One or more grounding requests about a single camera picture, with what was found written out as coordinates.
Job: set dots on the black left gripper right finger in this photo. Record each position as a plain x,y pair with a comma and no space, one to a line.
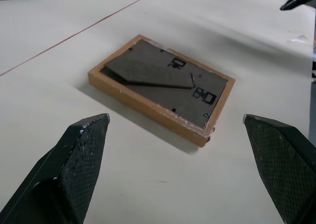
281,164

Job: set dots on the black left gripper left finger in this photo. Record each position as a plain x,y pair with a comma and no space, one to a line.
74,169

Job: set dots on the wooden picture frame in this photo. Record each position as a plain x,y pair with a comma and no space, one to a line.
158,85

